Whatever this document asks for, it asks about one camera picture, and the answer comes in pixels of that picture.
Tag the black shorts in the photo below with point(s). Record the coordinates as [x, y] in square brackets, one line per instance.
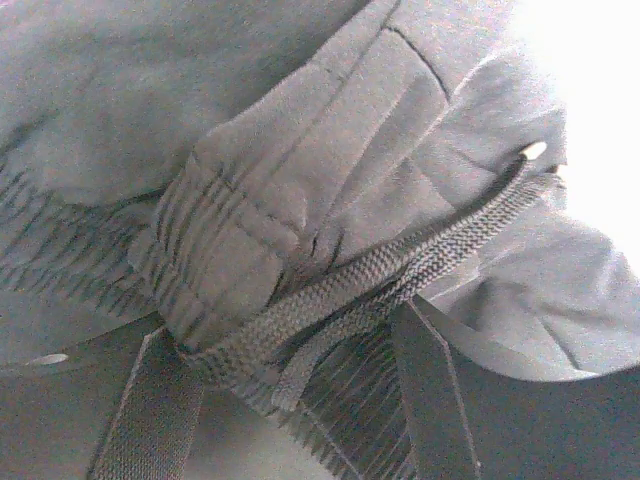
[269, 181]

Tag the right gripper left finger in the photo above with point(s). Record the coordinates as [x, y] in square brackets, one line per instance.
[123, 406]

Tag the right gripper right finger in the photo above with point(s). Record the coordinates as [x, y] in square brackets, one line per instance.
[466, 422]

